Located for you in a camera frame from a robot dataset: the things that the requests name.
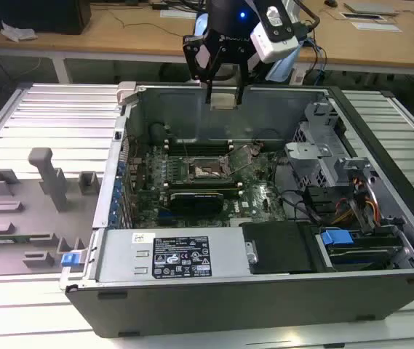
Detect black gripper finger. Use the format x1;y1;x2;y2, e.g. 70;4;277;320
182;33;226;105
235;53;255;105

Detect silver square CPU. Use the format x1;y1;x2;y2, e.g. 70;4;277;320
209;92;241;111

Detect silver CPU socket cover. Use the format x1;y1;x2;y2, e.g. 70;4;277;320
220;143;263;175

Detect black RAM slot white clips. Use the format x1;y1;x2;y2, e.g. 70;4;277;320
165;145;234;151
165;137;234;143

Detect CPU socket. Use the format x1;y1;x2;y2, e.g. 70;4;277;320
186;155;235;182

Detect RAM slot with stick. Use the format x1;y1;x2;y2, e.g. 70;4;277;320
168;186;243;199
168;177;243;190

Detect white paper sheet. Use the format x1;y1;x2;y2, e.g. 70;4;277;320
159;9;197;19
350;20;403;33

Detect wooden desk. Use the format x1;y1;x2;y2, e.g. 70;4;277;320
0;0;414;79

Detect grey metal drive cage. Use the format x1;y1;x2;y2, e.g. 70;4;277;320
284;101;375;193

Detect black framed plate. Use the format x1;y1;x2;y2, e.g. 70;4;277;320
339;12;383;20

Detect green motherboard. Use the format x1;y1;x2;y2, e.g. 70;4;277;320
124;141;293;230

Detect grey closed laptop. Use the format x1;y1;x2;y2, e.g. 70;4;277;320
343;1;399;16

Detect black graphics card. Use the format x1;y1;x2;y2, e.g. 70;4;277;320
169;190;226;223

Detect black equipment box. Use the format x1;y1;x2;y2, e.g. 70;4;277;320
0;0;92;36

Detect crumpled white paper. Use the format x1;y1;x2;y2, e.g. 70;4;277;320
1;20;39;43

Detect black plastic shroud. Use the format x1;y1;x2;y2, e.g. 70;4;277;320
241;221;317;276

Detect hard disk in blue carrier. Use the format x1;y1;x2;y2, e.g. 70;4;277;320
319;227;406;273

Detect silver power supply with label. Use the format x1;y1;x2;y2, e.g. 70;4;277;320
95;228;252;284

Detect grey parts rack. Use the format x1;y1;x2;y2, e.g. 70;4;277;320
0;147;101;279

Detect blue case latch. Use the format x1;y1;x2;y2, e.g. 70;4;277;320
62;251;84;268

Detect open dark grey PC case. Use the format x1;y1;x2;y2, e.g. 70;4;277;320
59;81;414;337

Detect green RAM stick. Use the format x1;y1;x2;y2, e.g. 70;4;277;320
0;235;33;245

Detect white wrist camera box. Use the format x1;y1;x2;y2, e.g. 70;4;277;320
249;4;300;64

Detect grey case handle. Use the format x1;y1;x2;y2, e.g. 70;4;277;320
116;81;139;108

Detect blue cable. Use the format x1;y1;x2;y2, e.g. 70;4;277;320
308;34;330;87

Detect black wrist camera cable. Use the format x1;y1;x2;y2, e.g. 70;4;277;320
292;0;320;41

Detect black wire in case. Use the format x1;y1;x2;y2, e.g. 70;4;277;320
274;188;324;223

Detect orange and yellow wire bundle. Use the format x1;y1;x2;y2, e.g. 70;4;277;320
332;176;381;225

